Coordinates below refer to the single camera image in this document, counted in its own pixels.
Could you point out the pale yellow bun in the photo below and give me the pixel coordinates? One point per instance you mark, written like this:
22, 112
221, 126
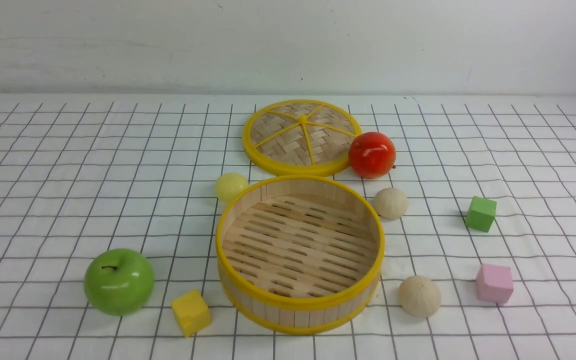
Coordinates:
229, 185

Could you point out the beige bun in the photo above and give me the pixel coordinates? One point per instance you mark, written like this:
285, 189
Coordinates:
419, 296
390, 203

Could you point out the woven bamboo steamer lid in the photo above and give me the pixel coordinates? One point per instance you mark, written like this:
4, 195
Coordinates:
300, 136

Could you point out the bamboo steamer tray yellow rim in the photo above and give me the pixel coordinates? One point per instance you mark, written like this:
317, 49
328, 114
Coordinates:
299, 254

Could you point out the red toy apple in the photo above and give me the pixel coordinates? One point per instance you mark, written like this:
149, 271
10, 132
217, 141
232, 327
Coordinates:
372, 155

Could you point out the yellow wooden cube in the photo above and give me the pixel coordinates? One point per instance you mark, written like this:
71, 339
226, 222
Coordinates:
191, 313

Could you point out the green wooden cube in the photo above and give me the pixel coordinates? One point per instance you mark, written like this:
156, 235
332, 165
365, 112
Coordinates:
481, 214

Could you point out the green toy apple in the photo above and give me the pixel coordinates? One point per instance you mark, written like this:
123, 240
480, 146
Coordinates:
119, 282

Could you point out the white grid tablecloth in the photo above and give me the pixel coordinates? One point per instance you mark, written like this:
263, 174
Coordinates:
83, 174

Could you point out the pink wooden cube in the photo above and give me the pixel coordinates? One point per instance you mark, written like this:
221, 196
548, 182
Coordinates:
494, 283

